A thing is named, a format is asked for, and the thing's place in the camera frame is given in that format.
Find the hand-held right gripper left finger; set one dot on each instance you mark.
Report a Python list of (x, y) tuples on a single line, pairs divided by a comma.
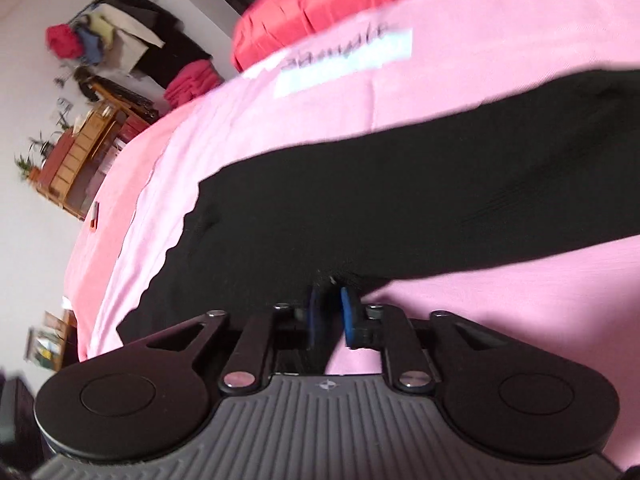
[(316, 320)]

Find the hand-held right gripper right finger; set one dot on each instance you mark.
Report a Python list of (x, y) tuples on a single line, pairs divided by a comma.
[(350, 320)]

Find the pink printed blanket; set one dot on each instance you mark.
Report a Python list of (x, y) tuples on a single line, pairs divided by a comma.
[(500, 25)]

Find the wooden shelf unit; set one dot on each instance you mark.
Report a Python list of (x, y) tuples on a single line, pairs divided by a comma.
[(75, 155)]

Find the folded red cloth stack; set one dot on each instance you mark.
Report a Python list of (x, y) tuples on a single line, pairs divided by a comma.
[(192, 82)]

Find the potted green plant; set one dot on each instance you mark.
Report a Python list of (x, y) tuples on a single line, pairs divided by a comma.
[(31, 160)]

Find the colourful picture board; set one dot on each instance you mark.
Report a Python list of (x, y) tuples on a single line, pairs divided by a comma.
[(47, 342)]

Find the clothes hanging on rack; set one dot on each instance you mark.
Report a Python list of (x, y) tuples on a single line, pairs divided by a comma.
[(135, 25)]

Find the red and blue pillow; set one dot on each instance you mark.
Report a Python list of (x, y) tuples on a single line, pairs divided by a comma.
[(310, 5)]

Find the black pants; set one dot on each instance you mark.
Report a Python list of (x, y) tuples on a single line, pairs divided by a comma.
[(350, 185)]

